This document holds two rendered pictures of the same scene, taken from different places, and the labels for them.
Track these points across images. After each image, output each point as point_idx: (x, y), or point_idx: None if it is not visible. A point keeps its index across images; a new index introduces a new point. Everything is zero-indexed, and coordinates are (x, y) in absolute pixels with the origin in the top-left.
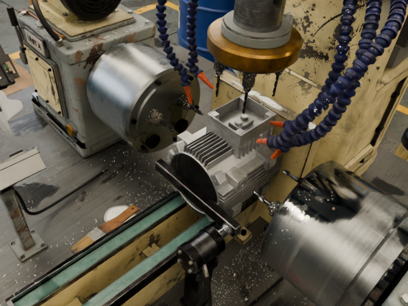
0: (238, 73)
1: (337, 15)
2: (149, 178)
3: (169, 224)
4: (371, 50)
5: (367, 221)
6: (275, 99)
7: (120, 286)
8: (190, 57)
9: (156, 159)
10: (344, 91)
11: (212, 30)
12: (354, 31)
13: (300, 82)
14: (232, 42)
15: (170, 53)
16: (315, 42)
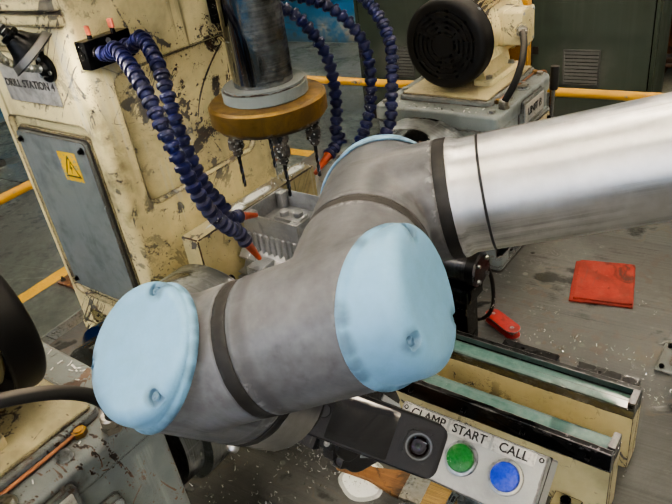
0: (145, 258)
1: (206, 71)
2: (268, 467)
3: None
4: (372, 1)
5: (427, 127)
6: None
7: (515, 362)
8: (224, 207)
9: (218, 472)
10: (371, 51)
11: (270, 111)
12: (227, 73)
13: (217, 175)
14: (299, 98)
15: (223, 215)
16: (203, 119)
